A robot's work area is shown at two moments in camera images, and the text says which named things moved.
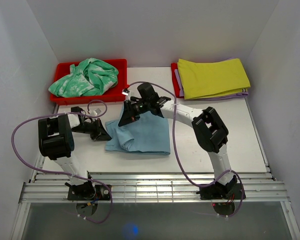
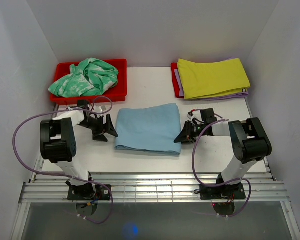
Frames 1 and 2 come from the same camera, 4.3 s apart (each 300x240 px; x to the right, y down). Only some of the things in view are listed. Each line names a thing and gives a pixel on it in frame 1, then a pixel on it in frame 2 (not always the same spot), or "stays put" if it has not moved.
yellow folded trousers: x=200 y=80 stays put
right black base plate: x=217 y=192 stays put
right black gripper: x=127 y=117 to x=184 y=136
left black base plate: x=88 y=192 stays put
